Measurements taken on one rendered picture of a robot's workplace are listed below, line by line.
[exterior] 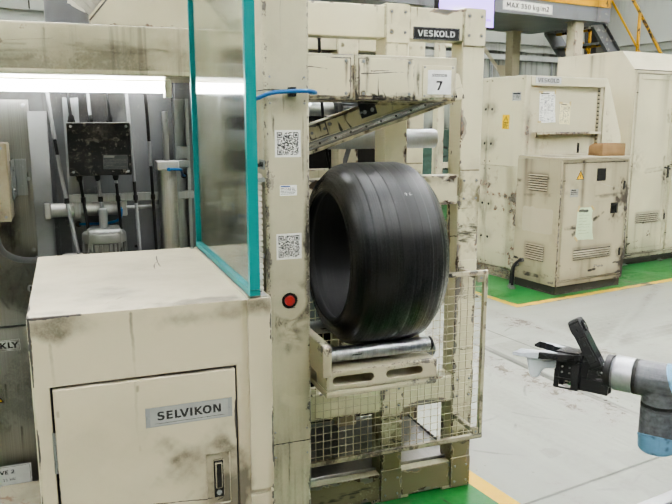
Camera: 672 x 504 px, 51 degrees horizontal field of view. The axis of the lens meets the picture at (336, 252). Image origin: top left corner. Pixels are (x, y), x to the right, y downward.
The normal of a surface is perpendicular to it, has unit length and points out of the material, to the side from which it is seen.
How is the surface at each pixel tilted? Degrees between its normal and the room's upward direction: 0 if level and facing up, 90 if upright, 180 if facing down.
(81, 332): 90
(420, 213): 58
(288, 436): 90
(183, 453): 90
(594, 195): 90
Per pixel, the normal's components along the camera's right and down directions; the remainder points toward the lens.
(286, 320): 0.36, 0.17
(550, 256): -0.87, 0.09
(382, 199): 0.26, -0.53
